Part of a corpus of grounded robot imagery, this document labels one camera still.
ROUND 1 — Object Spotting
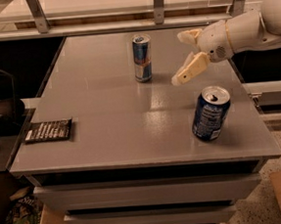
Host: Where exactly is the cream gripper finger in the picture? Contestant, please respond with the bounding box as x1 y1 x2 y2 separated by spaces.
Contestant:
177 28 203 49
171 52 210 85

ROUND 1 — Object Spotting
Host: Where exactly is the grey drawer cabinet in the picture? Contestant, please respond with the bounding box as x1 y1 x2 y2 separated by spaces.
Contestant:
11 29 281 224

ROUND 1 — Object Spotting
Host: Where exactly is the Red Bull can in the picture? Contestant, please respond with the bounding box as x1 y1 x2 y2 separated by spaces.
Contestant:
131 33 152 82

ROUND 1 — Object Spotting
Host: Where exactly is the metal railing frame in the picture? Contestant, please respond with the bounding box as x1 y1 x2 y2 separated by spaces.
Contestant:
0 0 281 44

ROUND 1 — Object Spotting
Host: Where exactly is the white rounded gripper body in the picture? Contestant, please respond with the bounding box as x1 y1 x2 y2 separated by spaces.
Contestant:
197 21 234 63

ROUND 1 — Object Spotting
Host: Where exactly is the blue soda can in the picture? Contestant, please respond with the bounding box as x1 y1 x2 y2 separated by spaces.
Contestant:
192 86 231 141

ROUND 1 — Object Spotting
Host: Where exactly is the dark RXBAR chocolate wrapper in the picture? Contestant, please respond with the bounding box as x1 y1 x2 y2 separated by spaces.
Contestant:
24 119 72 144

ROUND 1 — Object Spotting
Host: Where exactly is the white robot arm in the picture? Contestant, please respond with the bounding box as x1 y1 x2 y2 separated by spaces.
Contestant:
171 0 281 85

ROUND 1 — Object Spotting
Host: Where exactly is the green snack bag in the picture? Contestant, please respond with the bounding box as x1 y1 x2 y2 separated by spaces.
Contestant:
5 195 42 224

